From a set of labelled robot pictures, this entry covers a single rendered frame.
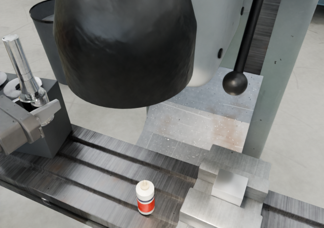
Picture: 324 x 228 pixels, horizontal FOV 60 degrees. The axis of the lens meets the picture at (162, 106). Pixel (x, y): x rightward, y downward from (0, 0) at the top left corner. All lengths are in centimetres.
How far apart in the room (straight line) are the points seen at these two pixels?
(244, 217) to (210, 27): 40
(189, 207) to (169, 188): 16
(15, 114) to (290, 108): 222
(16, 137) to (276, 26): 63
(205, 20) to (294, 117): 218
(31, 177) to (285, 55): 74
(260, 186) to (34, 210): 147
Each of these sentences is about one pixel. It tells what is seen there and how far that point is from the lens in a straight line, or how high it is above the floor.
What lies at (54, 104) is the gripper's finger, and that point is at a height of 118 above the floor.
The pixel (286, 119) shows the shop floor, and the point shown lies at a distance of 239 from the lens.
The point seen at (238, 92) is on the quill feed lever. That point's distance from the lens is 34.
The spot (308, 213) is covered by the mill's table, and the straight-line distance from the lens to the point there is 79.
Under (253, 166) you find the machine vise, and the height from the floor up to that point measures 97.
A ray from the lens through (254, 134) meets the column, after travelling 100.
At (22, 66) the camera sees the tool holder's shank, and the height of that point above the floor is 127.
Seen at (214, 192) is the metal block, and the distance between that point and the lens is 60.
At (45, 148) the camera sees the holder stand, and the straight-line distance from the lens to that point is 82.
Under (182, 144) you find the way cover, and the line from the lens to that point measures 90.
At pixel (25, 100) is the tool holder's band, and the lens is 55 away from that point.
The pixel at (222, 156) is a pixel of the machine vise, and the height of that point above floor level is 97.
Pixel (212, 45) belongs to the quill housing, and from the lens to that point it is 31.
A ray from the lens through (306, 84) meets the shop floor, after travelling 285.
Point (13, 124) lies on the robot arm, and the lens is 52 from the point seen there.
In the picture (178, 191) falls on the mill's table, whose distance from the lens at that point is 74.
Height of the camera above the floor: 153
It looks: 42 degrees down
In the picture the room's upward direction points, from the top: straight up
